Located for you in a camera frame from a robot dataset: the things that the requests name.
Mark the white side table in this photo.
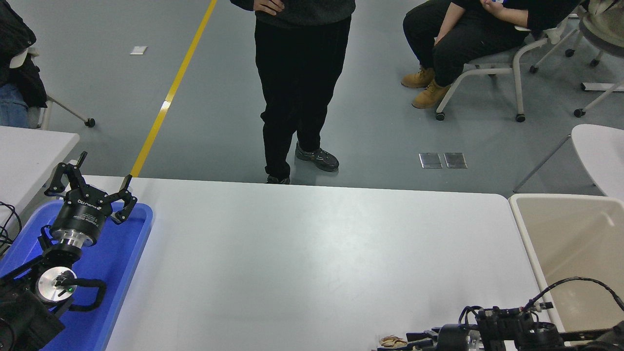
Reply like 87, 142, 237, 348
0, 126, 80, 220

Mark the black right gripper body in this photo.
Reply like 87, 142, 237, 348
435, 323, 472, 351

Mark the blue plastic tray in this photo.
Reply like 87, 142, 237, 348
0, 200, 154, 351

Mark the white round table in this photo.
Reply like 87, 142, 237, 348
513, 123, 624, 200

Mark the white wheeled office chair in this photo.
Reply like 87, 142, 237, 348
435, 17, 585, 122

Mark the person's right hand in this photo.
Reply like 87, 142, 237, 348
253, 0, 286, 16

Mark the person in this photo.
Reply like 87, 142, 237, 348
229, 0, 356, 185
0, 0, 48, 128
401, 0, 581, 109

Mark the large pale bin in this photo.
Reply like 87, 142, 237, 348
508, 194, 624, 337

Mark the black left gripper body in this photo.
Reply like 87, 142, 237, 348
50, 188, 114, 243

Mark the black cable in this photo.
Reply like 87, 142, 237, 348
0, 201, 23, 256

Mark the grey wheeled office chair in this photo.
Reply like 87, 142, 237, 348
529, 0, 624, 117

